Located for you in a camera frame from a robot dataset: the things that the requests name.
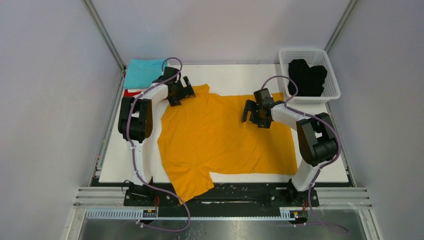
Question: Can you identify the folded red t shirt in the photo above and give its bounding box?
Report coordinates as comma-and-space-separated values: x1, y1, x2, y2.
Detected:
122, 89, 143, 98

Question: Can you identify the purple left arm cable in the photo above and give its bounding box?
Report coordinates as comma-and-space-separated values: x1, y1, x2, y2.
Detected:
125, 56, 192, 233

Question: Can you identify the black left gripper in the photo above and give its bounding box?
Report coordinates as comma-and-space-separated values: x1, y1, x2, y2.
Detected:
168, 76, 195, 107

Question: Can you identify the black t shirt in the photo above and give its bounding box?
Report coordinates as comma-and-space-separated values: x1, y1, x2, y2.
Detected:
288, 59, 328, 97

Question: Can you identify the yellow t shirt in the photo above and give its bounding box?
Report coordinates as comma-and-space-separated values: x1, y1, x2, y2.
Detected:
157, 84, 298, 201

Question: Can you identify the controller board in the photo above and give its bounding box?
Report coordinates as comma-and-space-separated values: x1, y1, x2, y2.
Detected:
289, 210, 304, 220
142, 207, 158, 218

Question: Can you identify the folded cyan t shirt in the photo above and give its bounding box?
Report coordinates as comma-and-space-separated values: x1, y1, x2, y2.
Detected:
123, 58, 165, 90

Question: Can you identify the right aluminium corner post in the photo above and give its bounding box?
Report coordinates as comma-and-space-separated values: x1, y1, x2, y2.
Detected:
324, 0, 358, 53

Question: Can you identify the white slotted cable duct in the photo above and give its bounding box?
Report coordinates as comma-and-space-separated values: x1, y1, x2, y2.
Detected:
85, 207, 300, 221

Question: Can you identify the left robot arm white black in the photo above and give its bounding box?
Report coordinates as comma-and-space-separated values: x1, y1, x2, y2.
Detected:
117, 66, 195, 206

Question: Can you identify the aluminium corner post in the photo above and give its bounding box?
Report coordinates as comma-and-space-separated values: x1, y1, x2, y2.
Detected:
324, 0, 358, 53
82, 0, 127, 71

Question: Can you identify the right controller board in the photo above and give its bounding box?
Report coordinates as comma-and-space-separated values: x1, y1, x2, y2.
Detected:
289, 210, 304, 220

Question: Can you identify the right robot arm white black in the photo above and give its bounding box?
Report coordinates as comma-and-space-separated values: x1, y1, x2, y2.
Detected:
241, 88, 342, 206

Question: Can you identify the folded white t shirt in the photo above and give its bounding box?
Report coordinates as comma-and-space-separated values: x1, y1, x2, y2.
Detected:
126, 88, 146, 94

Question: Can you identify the left aluminium corner post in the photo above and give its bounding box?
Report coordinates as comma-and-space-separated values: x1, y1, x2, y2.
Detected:
82, 0, 127, 71

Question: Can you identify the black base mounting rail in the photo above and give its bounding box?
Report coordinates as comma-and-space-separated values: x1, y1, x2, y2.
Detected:
94, 180, 352, 218

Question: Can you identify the left controller board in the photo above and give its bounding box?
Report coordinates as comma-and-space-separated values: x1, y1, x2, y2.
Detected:
142, 207, 158, 218

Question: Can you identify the white plastic laundry basket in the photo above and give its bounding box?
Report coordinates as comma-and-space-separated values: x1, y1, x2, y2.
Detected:
278, 47, 341, 105

